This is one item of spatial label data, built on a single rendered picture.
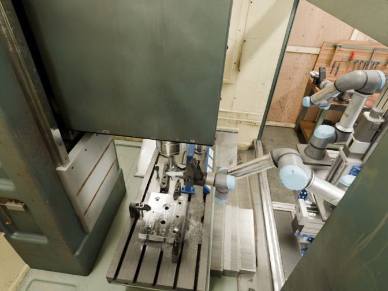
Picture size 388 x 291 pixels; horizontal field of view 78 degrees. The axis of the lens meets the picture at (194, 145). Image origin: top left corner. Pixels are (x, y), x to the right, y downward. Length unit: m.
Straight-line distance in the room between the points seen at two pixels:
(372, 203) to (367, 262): 0.16
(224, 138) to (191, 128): 1.35
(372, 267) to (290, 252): 1.60
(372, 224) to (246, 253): 1.01
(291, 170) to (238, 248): 0.72
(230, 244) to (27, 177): 1.19
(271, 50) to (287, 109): 2.19
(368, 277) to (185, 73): 0.80
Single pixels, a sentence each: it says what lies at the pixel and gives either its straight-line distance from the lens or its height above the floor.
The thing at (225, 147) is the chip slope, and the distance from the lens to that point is 2.25.
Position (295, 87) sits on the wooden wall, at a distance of 3.97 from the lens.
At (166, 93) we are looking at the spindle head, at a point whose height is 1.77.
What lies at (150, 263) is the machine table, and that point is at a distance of 1.42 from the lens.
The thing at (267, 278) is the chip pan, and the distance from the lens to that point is 1.71.
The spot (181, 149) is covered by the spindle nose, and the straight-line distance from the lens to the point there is 1.13.
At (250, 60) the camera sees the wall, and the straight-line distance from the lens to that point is 2.04.
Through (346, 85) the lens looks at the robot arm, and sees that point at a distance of 1.77.
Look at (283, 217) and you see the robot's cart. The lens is 2.60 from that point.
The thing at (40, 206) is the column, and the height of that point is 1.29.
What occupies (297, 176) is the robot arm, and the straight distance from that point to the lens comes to 1.19.
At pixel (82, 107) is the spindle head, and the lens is 1.07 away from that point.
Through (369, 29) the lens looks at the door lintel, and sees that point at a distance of 1.00.
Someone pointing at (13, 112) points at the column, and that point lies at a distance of 1.00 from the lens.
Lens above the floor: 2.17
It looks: 38 degrees down
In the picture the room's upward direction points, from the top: 4 degrees clockwise
